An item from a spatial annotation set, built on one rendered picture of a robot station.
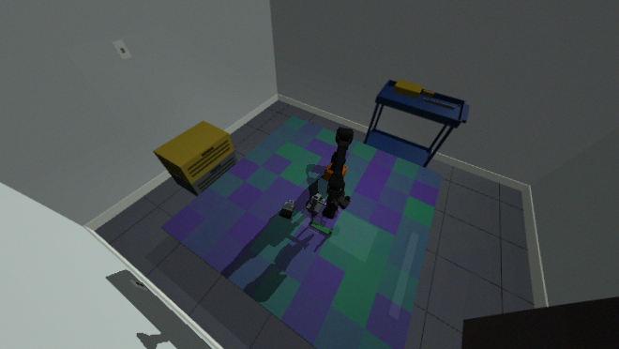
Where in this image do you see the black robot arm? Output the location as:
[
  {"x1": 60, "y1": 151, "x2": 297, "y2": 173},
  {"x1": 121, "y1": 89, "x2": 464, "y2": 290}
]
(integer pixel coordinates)
[{"x1": 326, "y1": 127, "x2": 354, "y2": 211}]

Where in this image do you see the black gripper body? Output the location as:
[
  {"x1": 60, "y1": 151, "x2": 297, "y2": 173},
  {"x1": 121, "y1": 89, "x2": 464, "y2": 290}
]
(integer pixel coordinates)
[{"x1": 322, "y1": 192, "x2": 345, "y2": 219}]

